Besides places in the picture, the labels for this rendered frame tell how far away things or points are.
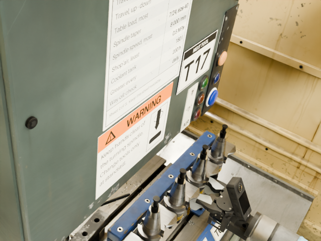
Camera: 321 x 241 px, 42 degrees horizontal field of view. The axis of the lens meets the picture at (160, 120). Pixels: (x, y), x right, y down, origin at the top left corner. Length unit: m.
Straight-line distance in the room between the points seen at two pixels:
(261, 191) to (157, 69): 1.25
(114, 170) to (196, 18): 0.22
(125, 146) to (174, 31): 0.15
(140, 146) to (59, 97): 0.22
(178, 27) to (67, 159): 0.21
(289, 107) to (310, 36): 0.27
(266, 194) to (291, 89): 0.45
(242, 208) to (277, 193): 0.63
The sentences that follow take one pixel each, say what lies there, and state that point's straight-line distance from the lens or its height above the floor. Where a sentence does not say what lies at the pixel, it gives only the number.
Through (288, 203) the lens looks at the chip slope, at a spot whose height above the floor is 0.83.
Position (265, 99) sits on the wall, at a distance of 1.56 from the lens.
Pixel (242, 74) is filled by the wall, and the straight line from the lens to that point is 1.55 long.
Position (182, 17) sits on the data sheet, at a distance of 0.52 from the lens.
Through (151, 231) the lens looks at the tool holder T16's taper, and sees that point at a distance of 0.97.
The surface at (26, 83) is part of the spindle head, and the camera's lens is 0.34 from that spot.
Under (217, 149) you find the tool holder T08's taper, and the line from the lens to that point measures 1.17.
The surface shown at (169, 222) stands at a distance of 1.02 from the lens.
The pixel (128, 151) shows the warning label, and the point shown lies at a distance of 0.55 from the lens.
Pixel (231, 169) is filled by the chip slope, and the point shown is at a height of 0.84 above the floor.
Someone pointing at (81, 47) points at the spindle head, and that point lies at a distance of 0.38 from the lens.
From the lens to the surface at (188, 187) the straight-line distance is 1.10.
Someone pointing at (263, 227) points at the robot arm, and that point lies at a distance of 1.10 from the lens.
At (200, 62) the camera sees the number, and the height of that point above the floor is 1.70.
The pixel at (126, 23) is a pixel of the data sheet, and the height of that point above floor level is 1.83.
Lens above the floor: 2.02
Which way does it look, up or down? 39 degrees down
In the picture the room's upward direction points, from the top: 9 degrees clockwise
